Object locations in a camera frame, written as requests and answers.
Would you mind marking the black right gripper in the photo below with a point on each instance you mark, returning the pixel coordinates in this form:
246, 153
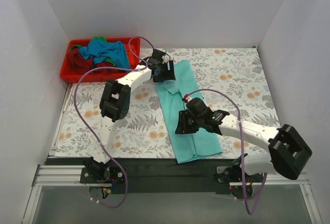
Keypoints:
183, 122

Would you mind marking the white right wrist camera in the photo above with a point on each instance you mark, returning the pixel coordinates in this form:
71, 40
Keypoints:
187, 98

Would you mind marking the dark red t shirt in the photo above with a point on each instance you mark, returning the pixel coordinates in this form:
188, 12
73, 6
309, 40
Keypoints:
80, 65

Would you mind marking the red plastic bin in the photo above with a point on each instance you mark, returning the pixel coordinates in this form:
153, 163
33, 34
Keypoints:
101, 74

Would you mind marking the orange t shirt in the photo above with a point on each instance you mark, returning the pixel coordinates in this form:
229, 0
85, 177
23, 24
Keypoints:
133, 61

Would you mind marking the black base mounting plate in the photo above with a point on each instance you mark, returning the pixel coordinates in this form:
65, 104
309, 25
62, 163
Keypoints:
158, 175

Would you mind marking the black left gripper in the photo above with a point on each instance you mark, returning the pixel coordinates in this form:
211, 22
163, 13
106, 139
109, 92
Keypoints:
165, 72

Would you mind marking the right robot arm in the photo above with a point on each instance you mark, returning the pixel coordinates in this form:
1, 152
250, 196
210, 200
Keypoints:
287, 153

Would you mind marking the floral table mat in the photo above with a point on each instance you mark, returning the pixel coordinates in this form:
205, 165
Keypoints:
231, 79

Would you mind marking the aluminium frame rail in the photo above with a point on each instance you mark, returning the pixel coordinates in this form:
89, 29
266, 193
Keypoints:
70, 176

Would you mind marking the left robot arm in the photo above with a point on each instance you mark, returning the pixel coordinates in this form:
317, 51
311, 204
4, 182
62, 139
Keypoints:
115, 102

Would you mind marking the blue t shirt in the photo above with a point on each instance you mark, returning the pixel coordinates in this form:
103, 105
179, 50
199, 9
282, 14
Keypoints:
122, 58

